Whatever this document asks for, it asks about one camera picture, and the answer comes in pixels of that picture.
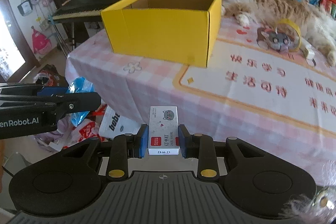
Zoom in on white staples box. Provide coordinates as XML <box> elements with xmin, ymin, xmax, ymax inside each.
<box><xmin>147</xmin><ymin>106</ymin><xmax>179</xmax><ymax>156</ymax></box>

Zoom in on pink checkered table mat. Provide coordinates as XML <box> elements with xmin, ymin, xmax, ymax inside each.
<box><xmin>66</xmin><ymin>18</ymin><xmax>335</xmax><ymax>185</ymax></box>

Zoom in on grey cat figure toy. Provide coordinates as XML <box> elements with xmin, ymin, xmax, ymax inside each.
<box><xmin>257</xmin><ymin>28</ymin><xmax>291</xmax><ymax>53</ymax></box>

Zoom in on orange white fluffy cat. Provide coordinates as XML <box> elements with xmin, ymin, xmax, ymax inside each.
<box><xmin>222</xmin><ymin>0</ymin><xmax>335</xmax><ymax>67</ymax></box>

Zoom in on black electronic keyboard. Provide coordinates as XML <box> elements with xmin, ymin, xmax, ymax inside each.
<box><xmin>50</xmin><ymin>0</ymin><xmax>121</xmax><ymax>24</ymax></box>

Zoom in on blue plastic wrapper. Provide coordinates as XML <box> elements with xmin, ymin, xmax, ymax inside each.
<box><xmin>66</xmin><ymin>77</ymin><xmax>94</xmax><ymax>127</ymax></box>

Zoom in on white plug adapter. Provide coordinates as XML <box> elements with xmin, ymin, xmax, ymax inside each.
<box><xmin>301</xmin><ymin>46</ymin><xmax>315</xmax><ymax>60</ymax></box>

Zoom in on yellow tape roll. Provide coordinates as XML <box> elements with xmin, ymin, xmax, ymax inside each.
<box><xmin>274</xmin><ymin>18</ymin><xmax>302</xmax><ymax>52</ymax></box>

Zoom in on yellow cardboard box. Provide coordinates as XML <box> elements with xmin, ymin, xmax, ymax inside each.
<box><xmin>101</xmin><ymin>0</ymin><xmax>222</xmax><ymax>68</ymax></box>

